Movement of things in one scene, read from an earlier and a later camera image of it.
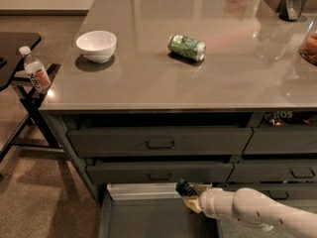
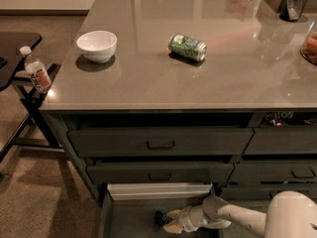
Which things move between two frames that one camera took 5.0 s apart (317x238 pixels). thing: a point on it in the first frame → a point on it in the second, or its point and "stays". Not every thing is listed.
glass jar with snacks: (308, 46) stays
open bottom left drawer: (151, 210) stays
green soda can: (191, 48) stays
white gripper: (207, 200) → (186, 218)
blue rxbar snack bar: (185, 189) → (161, 218)
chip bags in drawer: (290, 118) stays
